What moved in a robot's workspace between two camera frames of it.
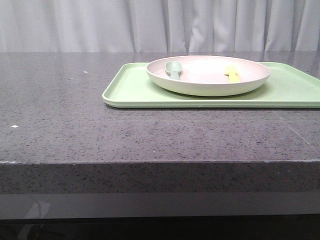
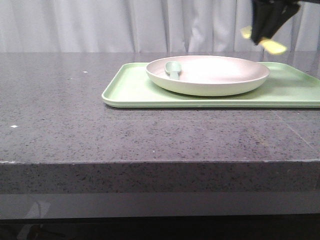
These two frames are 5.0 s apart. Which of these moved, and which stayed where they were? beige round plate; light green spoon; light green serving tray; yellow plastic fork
Moved: yellow plastic fork
Stayed: light green serving tray; beige round plate; light green spoon
